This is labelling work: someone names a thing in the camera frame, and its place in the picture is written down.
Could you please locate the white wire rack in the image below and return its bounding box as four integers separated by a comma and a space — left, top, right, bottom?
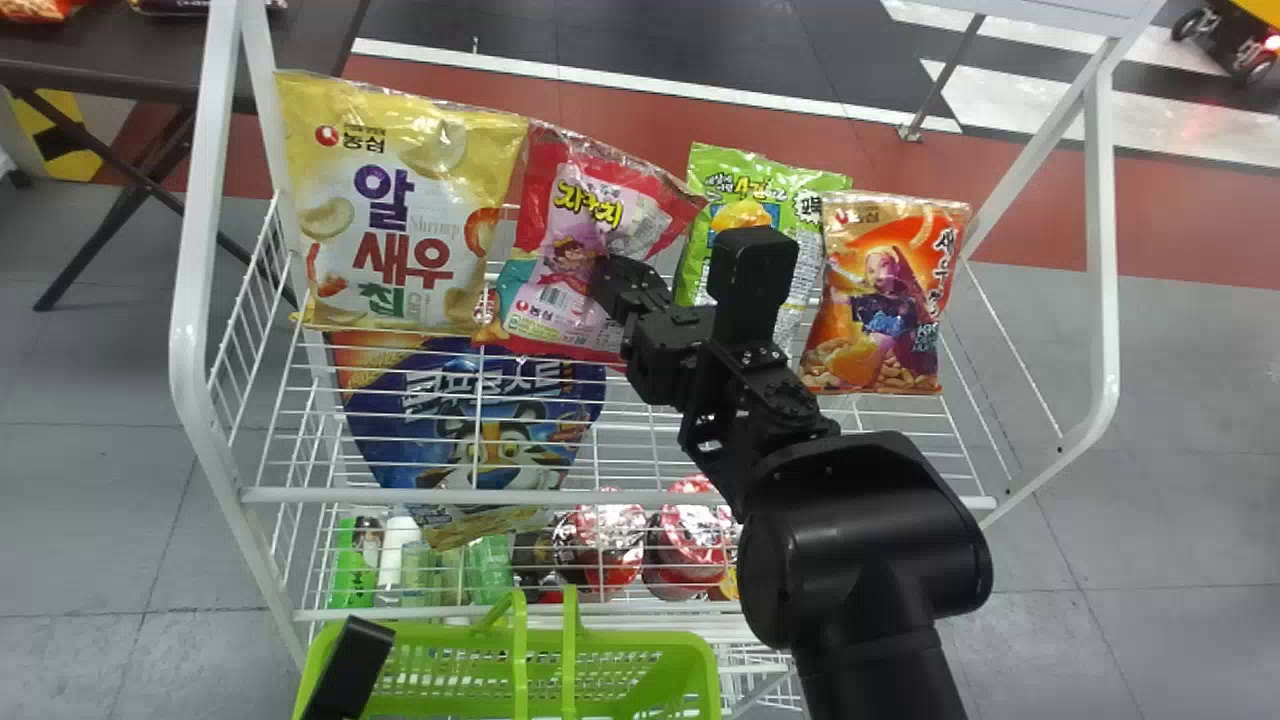
167, 0, 1168, 720

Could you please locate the red noodle cup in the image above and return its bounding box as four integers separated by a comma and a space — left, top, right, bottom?
643, 476, 743, 603
548, 498, 651, 603

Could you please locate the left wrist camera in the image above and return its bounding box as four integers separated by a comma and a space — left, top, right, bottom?
298, 616, 397, 720

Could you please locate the orange snack packet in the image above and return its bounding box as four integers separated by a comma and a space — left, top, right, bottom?
797, 189, 974, 397

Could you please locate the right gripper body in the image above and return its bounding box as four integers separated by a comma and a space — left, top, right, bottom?
620, 303, 738, 406

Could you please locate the yellow black striped post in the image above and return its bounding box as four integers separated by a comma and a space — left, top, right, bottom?
8, 88, 108, 184

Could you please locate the green bottle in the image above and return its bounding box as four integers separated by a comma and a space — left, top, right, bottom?
327, 514, 380, 610
464, 534, 515, 607

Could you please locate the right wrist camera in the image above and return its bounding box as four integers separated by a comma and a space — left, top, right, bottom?
705, 225, 801, 351

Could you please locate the green snack packet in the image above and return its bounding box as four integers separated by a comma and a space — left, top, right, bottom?
671, 141, 855, 353

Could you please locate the white bottle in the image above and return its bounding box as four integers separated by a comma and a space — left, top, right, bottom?
377, 514, 424, 607

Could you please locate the blue cereal bag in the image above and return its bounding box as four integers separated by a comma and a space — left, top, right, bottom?
328, 333, 609, 553

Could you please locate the red snack packet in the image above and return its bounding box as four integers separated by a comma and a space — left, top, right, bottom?
478, 122, 708, 367

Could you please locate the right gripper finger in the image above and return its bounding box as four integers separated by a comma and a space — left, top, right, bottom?
588, 253, 674, 324

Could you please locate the green basket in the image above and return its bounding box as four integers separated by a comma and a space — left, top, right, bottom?
291, 584, 724, 720

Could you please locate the yellow snack packet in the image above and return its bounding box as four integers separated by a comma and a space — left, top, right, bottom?
274, 68, 532, 337

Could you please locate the dark side table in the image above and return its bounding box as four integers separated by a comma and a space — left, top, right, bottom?
0, 0, 373, 313

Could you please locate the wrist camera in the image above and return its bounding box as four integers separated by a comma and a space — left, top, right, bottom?
705, 225, 801, 351
298, 616, 397, 720

